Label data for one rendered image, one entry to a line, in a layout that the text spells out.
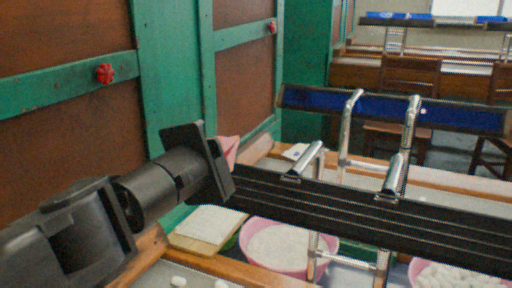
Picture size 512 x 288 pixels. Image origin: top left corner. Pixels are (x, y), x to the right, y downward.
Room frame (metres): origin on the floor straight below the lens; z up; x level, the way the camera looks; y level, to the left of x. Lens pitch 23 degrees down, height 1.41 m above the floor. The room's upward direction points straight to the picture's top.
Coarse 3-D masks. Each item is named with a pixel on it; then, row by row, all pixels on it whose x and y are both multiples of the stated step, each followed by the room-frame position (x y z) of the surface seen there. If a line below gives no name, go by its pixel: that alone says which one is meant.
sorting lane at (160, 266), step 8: (152, 264) 0.78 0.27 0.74; (160, 264) 0.78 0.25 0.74; (168, 264) 0.78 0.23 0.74; (176, 264) 0.78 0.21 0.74; (144, 272) 0.75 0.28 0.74; (152, 272) 0.75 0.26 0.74; (160, 272) 0.75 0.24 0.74; (168, 272) 0.75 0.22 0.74; (176, 272) 0.75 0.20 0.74; (184, 272) 0.75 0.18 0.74; (192, 272) 0.75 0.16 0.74; (200, 272) 0.75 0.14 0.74; (136, 280) 0.72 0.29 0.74; (144, 280) 0.72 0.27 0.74; (152, 280) 0.72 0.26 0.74; (160, 280) 0.72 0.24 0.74; (168, 280) 0.72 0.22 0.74; (192, 280) 0.72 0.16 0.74; (200, 280) 0.72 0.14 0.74; (208, 280) 0.72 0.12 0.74; (216, 280) 0.72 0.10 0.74
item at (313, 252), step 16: (320, 144) 0.67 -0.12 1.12; (304, 160) 0.60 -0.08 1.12; (320, 160) 0.69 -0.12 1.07; (400, 160) 0.60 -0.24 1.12; (320, 176) 0.70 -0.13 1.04; (400, 176) 0.56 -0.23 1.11; (384, 192) 0.50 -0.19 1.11; (400, 192) 0.64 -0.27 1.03; (320, 256) 0.69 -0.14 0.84; (336, 256) 0.68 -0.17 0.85; (384, 256) 0.63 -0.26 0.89; (384, 272) 0.63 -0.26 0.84
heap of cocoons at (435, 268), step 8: (432, 264) 0.77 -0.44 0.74; (440, 264) 0.79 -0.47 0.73; (424, 272) 0.75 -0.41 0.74; (432, 272) 0.76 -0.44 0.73; (440, 272) 0.75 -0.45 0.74; (448, 272) 0.74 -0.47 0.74; (456, 272) 0.74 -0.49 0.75; (464, 272) 0.75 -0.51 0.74; (472, 272) 0.75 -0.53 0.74; (416, 280) 0.73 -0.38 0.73; (424, 280) 0.72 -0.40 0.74; (432, 280) 0.72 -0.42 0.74; (440, 280) 0.72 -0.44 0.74; (448, 280) 0.72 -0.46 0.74; (456, 280) 0.72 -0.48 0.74; (464, 280) 0.73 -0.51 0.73; (472, 280) 0.72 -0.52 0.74; (480, 280) 0.72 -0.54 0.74; (488, 280) 0.72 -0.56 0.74; (496, 280) 0.72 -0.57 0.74
